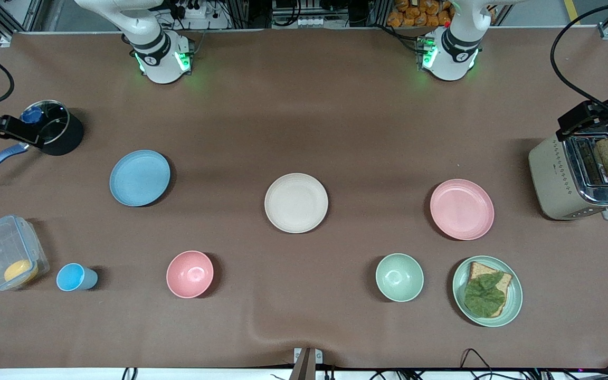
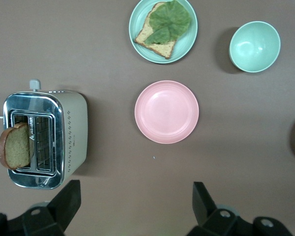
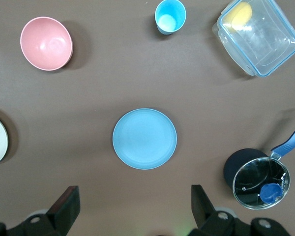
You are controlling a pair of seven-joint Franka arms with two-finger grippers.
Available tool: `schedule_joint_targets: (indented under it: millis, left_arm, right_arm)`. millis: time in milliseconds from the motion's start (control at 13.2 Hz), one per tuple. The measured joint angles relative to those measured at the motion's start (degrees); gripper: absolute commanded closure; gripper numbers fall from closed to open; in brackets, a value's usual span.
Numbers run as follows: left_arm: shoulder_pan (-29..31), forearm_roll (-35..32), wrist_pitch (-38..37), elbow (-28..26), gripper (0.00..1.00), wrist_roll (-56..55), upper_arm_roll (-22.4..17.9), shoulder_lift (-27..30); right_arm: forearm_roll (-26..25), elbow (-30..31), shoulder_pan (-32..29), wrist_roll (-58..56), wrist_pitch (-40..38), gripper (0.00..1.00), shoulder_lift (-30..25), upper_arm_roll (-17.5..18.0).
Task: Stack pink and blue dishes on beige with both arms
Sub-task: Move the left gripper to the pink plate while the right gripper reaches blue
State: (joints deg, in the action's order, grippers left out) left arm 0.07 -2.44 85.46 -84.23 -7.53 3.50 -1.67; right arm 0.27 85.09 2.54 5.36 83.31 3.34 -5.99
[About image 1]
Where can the blue plate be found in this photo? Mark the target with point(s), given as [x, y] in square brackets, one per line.
[140, 178]

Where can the pink plate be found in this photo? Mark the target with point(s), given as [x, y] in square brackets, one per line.
[462, 209]

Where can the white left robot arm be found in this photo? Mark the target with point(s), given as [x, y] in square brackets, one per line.
[452, 53]

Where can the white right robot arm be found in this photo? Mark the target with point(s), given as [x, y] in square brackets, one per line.
[159, 63]

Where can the glass lid with blue knob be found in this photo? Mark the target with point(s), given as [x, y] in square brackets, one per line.
[50, 119]

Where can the beige chrome toaster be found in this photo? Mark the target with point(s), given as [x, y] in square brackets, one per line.
[552, 179]

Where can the yellow round food item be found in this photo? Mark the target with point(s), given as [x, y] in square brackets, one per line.
[20, 271]

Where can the blue cup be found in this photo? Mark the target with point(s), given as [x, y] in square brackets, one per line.
[72, 277]

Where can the toast bread slice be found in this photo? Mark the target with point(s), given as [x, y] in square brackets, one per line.
[477, 269]

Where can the green plate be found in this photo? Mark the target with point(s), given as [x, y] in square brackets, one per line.
[515, 295]

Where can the orange snack packets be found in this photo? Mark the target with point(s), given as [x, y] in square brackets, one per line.
[420, 13]

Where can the green lettuce leaf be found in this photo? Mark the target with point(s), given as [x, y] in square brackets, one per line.
[484, 295]

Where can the white power strip with plugs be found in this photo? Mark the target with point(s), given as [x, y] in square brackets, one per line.
[196, 8]

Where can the pink bowl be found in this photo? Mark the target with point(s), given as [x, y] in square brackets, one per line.
[190, 274]

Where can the green bowl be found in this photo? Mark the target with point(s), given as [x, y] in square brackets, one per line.
[399, 277]

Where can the brown table mat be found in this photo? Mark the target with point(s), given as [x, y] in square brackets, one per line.
[304, 121]

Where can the beige plate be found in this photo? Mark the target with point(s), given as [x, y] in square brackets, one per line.
[296, 203]

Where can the small white power strip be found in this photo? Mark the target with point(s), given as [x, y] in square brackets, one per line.
[310, 22]

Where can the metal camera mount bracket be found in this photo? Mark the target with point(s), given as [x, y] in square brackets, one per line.
[306, 364]

